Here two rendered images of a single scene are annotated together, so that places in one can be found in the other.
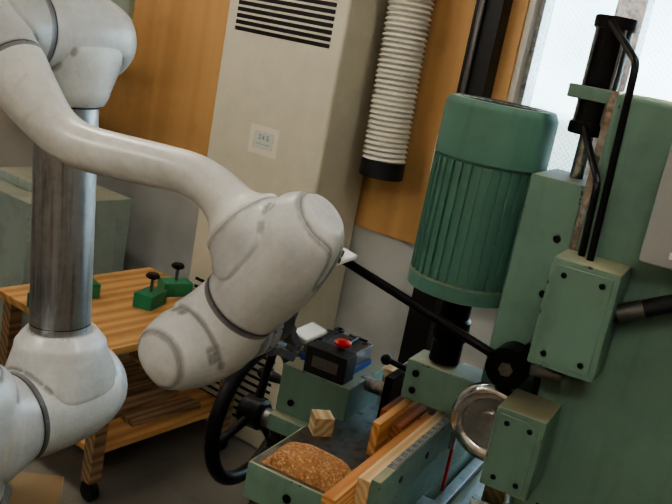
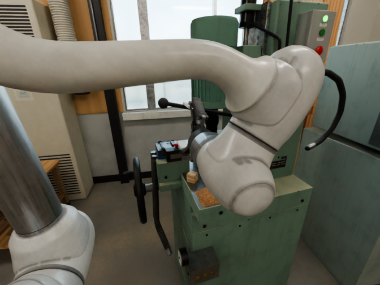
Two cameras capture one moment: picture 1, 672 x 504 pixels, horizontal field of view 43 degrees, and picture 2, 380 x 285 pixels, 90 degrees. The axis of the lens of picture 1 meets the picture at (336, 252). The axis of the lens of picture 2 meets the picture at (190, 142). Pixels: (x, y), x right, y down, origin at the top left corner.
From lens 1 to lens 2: 0.92 m
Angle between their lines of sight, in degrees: 41
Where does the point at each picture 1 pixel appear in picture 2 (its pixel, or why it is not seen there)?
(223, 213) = (263, 76)
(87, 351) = (74, 220)
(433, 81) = not seen: hidden behind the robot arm
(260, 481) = (207, 214)
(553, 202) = (252, 55)
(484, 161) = (228, 43)
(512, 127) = (234, 25)
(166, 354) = (266, 194)
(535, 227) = not seen: hidden behind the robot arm
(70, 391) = (79, 247)
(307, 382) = (171, 165)
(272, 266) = (311, 99)
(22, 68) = not seen: outside the picture
